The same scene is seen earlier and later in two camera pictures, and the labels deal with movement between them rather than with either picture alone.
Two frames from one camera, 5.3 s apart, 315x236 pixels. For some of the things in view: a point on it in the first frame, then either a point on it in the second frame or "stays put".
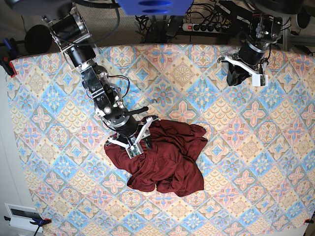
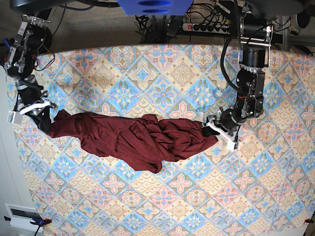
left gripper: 144,132 -> 33,98
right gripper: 236,76 -> 225,123
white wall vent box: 20,217 stays put
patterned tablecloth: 259,161 stays put
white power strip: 194,27 stays put
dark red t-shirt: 171,160 -> 142,140
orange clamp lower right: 308,221 stays put
